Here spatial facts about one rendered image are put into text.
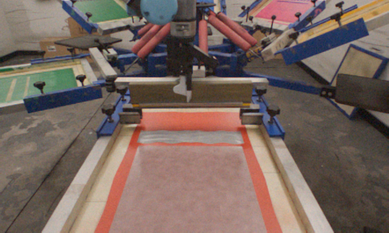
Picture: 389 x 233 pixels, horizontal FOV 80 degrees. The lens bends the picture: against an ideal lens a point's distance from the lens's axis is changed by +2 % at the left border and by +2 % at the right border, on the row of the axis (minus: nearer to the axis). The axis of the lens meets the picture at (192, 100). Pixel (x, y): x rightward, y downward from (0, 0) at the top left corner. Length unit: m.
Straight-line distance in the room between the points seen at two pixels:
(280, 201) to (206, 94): 0.37
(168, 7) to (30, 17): 5.46
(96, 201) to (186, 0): 0.56
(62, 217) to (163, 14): 0.48
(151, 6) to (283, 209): 0.54
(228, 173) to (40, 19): 5.42
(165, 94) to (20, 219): 1.58
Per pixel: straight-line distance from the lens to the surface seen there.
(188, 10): 0.67
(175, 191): 0.64
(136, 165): 0.72
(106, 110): 0.81
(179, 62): 0.70
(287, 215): 0.63
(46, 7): 5.68
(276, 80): 1.44
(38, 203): 2.14
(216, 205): 0.61
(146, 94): 0.77
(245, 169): 0.70
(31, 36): 6.01
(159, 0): 0.50
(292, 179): 0.66
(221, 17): 1.53
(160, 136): 0.80
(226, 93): 0.76
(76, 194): 0.64
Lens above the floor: 1.43
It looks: 27 degrees down
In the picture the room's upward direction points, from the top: straight up
